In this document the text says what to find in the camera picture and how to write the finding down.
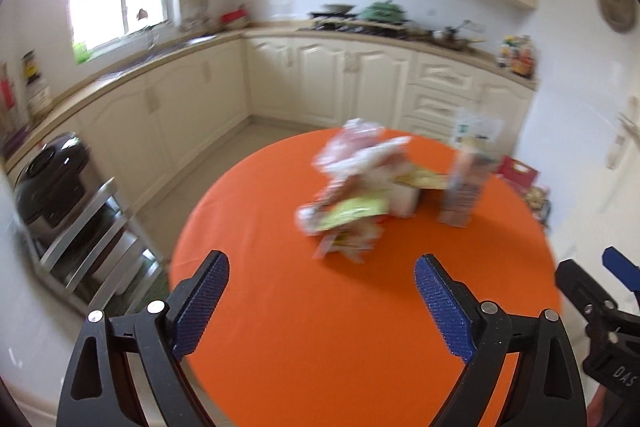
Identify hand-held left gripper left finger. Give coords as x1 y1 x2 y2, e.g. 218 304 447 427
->
56 250 231 427

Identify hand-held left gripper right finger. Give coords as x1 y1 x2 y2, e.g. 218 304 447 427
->
413 253 587 427

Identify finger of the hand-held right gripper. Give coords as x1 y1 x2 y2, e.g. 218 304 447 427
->
555 258 620 334
602 246 640 294

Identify snack wrapper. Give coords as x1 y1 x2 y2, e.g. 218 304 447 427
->
313 222 383 264

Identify small white box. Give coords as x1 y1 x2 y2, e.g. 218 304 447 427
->
387 179 422 219

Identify tall clear packaging box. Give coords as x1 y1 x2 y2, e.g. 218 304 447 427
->
437 107 503 228

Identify green snack packet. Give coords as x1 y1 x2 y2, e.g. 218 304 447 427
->
296 194 390 235

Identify clear plastic bag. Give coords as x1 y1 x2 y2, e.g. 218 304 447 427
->
312 118 416 188

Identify white panelled door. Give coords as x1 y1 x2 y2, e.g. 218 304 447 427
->
545 72 640 308

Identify large cardboard box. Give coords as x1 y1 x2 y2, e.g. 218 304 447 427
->
520 184 552 223

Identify round orange table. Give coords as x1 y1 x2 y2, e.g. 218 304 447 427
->
169 128 563 427

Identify metal storage rack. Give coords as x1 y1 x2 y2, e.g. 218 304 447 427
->
30 177 166 313

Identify red rice bag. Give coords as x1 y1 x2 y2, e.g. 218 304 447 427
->
500 155 541 188

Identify black rice cooker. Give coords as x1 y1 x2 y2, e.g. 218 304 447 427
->
14 132 91 243

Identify group of condiment bottles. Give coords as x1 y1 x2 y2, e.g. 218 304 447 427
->
496 34 536 78

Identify purple tray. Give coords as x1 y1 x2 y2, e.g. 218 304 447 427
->
2 127 36 158

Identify cream base cabinets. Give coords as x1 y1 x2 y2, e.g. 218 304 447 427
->
5 24 538 218

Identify steel sink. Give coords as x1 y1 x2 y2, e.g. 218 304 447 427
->
145 36 216 58

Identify white plastic jar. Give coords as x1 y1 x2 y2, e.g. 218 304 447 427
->
26 79 53 120

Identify steel wok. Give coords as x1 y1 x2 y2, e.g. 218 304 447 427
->
430 19 486 48

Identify red chopstick holder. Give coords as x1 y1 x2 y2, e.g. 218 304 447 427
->
0 62 21 132

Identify red container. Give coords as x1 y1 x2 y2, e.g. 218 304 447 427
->
221 9 249 30

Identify black gas stove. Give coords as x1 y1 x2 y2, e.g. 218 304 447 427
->
297 21 416 38

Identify dark bottle with yellow label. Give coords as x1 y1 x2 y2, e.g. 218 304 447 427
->
22 50 41 82

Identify green cooking pot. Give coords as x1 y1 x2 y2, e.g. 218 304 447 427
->
359 1 408 24

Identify hanging utensil rack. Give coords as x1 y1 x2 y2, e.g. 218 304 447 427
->
179 0 216 32

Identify white door handle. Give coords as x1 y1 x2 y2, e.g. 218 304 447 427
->
607 97 640 170

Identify round woven wall plaque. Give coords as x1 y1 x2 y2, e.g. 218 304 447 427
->
599 0 637 32

